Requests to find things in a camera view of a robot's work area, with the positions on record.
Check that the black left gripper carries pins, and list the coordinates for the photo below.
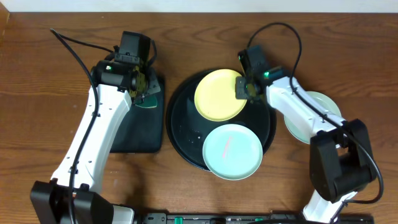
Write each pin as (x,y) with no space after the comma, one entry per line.
(148,88)

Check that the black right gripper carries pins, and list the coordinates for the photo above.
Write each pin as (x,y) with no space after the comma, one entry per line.
(239,93)

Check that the yellow plate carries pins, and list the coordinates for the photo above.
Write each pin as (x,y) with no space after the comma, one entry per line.
(215,96)

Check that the green yellow sponge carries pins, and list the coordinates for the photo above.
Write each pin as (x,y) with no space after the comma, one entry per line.
(147,102)

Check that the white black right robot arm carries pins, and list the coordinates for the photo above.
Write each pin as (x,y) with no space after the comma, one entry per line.
(341,158)

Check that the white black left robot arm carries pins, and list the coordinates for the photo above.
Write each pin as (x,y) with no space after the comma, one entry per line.
(124,113)

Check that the rectangular black tray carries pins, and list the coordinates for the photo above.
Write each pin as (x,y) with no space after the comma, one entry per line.
(141,129)

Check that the round black tray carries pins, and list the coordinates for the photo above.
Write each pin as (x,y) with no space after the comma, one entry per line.
(187,129)

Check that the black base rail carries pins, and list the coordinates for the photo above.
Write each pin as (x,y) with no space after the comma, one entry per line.
(198,218)

